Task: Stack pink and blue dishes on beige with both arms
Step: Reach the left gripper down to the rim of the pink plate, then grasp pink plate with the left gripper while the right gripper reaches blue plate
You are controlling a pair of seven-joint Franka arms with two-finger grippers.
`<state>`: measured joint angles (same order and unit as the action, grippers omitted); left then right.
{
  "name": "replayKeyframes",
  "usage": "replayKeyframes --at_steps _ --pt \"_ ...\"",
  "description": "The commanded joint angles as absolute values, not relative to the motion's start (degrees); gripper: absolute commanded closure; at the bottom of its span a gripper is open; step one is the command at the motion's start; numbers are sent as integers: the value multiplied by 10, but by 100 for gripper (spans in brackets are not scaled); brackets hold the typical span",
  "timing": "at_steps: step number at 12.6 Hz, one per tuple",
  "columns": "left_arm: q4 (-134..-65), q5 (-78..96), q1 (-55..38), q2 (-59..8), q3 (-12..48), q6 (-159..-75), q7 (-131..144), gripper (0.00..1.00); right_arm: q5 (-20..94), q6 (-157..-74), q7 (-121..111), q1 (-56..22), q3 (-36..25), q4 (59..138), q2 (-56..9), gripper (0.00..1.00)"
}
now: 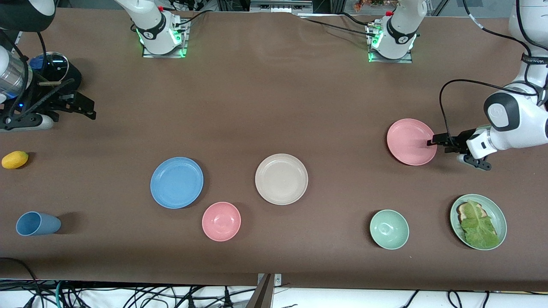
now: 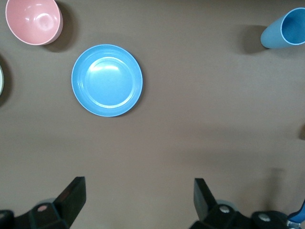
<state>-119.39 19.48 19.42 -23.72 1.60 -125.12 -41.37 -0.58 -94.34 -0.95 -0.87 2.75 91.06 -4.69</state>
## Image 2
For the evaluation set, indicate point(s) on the blue shallow plate bowl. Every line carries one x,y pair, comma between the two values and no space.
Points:
107,81

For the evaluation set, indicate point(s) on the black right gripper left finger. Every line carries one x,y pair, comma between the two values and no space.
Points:
71,200

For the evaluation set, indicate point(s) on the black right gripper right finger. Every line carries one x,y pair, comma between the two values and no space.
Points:
205,202

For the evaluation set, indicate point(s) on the beige shallow plate bowl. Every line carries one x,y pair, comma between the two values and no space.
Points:
1,81

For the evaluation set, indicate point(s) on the pink deep bowl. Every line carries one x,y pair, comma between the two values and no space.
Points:
33,21

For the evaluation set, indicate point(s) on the blue plastic cup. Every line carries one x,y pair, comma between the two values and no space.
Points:
274,35

